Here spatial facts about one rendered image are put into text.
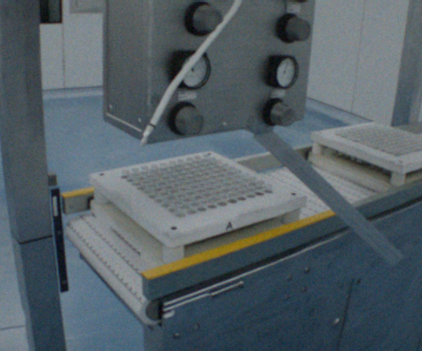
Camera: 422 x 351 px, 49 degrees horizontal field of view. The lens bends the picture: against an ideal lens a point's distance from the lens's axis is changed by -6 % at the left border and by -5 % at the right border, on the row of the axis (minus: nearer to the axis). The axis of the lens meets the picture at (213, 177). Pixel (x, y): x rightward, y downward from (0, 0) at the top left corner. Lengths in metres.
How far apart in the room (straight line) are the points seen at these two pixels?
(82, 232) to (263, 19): 0.43
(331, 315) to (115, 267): 0.51
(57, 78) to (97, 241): 5.10
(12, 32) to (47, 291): 0.44
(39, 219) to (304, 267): 0.43
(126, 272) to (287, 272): 0.24
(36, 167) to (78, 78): 5.07
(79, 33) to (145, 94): 5.32
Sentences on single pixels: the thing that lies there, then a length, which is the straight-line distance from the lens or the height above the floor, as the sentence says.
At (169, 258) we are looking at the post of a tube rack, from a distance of 0.62.
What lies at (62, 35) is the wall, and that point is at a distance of 5.74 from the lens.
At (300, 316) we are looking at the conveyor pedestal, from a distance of 0.94.
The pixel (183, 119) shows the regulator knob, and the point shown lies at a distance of 0.46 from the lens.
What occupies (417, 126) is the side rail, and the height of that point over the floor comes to 0.88.
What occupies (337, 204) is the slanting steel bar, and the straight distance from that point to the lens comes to 0.67.
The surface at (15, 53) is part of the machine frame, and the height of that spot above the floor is 1.12.
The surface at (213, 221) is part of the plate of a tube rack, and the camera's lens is 0.63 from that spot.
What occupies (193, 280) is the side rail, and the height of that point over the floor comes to 0.86.
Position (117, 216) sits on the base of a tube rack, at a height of 0.87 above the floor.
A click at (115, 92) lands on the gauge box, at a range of 0.52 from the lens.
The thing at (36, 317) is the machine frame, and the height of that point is 0.66.
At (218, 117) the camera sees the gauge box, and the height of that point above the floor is 1.08.
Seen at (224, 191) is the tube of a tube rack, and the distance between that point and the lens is 0.70.
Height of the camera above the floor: 1.20
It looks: 21 degrees down
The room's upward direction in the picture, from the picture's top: 3 degrees clockwise
